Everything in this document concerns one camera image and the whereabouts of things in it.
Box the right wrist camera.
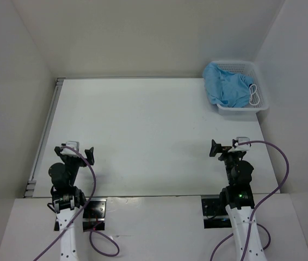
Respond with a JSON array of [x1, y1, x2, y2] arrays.
[[230, 136, 251, 152]]

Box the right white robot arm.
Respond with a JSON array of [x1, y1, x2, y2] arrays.
[[210, 137, 267, 260]]

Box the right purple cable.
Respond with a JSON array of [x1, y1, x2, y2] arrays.
[[210, 139, 291, 261]]

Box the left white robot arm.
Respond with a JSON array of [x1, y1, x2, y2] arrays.
[[48, 142, 94, 260]]

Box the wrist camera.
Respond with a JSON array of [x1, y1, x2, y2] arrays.
[[230, 136, 251, 152], [60, 141, 79, 157]]

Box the purple cable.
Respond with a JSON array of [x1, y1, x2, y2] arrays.
[[210, 139, 291, 261], [33, 146, 120, 261]]

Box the white plastic basket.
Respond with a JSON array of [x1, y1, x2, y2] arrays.
[[211, 60, 269, 116]]

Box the light blue shorts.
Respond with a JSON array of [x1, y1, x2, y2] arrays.
[[202, 63, 255, 108]]

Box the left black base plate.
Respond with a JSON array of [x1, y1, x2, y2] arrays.
[[47, 196, 106, 232]]

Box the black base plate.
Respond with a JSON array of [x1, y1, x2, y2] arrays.
[[47, 196, 106, 232], [201, 197, 231, 229]]

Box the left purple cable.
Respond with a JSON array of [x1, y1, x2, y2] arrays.
[[33, 146, 120, 261]]

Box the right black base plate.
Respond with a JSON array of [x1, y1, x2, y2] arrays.
[[201, 197, 231, 229]]

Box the aluminium table edge rail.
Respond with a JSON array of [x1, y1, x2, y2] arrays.
[[23, 78, 65, 198]]

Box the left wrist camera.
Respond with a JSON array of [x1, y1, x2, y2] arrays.
[[60, 141, 79, 157]]

